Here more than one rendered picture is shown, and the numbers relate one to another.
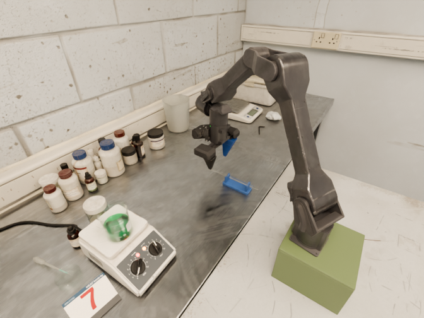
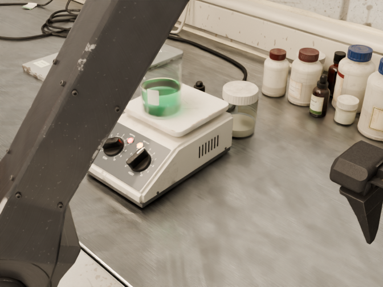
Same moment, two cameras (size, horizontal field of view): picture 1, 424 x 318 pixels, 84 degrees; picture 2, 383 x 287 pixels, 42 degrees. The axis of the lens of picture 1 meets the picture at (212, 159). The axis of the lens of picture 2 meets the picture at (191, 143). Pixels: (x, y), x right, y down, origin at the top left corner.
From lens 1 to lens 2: 0.66 m
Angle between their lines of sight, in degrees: 78
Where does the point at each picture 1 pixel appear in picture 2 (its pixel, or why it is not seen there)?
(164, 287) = (90, 196)
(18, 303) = not seen: hidden behind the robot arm
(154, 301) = not seen: hidden behind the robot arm
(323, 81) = not seen: outside the picture
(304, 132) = (64, 57)
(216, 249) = (136, 268)
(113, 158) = (373, 92)
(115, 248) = (134, 107)
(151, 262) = (120, 162)
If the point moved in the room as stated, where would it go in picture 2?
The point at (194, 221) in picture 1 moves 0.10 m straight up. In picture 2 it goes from (221, 240) to (225, 177)
